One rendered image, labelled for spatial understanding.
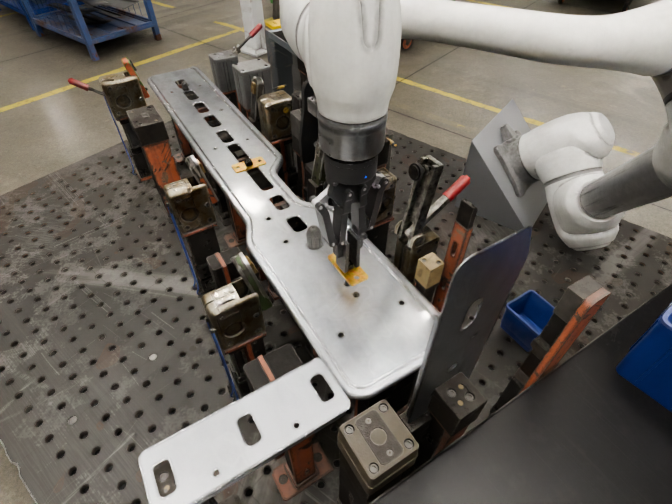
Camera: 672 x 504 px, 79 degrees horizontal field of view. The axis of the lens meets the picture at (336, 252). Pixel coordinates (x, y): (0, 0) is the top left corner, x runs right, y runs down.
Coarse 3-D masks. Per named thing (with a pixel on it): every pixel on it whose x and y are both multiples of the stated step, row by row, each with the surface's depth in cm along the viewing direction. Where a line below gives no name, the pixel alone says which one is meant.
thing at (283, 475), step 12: (300, 444) 67; (288, 456) 72; (300, 456) 70; (312, 456) 74; (324, 456) 84; (276, 468) 82; (288, 468) 81; (300, 468) 74; (312, 468) 78; (324, 468) 82; (276, 480) 81; (288, 480) 81; (300, 480) 79; (312, 480) 81; (288, 492) 79
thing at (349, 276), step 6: (330, 258) 75; (336, 264) 74; (348, 270) 73; (354, 270) 73; (360, 270) 73; (348, 276) 72; (354, 276) 72; (360, 276) 72; (366, 276) 72; (348, 282) 71; (354, 282) 71; (360, 282) 71
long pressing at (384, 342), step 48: (192, 144) 113; (240, 144) 112; (240, 192) 97; (288, 192) 97; (288, 240) 86; (288, 288) 77; (336, 288) 77; (384, 288) 77; (336, 336) 69; (384, 336) 69; (384, 384) 64
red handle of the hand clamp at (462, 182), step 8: (464, 176) 76; (456, 184) 76; (464, 184) 76; (448, 192) 76; (456, 192) 76; (440, 200) 77; (448, 200) 77; (432, 208) 77; (440, 208) 77; (432, 216) 77; (424, 224) 77; (408, 232) 77
